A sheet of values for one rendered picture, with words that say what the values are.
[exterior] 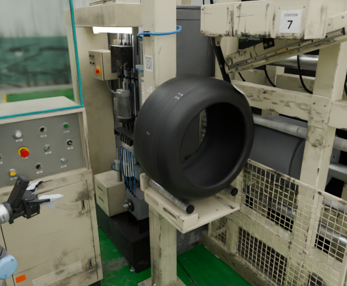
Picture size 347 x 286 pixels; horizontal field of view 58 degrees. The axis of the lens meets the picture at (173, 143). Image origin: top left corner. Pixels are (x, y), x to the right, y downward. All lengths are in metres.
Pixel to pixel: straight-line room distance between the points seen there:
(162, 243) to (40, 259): 0.71
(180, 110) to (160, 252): 1.05
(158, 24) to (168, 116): 0.51
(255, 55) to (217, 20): 0.25
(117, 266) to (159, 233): 0.69
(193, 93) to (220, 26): 0.42
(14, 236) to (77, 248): 0.39
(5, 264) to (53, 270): 0.96
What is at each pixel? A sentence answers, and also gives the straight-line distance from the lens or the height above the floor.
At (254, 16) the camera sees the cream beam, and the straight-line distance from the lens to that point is 1.45.
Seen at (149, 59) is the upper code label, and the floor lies 1.53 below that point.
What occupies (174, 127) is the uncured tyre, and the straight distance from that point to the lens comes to 1.26.
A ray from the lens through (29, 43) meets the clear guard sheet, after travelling 1.71.
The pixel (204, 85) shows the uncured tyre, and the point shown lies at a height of 1.45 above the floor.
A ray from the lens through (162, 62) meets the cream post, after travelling 1.61.
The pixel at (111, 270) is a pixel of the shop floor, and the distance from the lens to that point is 2.54.
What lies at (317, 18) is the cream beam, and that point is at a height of 1.71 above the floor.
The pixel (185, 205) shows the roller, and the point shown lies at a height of 0.92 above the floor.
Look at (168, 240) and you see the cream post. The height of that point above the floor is 0.44.
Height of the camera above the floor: 1.69
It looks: 21 degrees down
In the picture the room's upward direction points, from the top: straight up
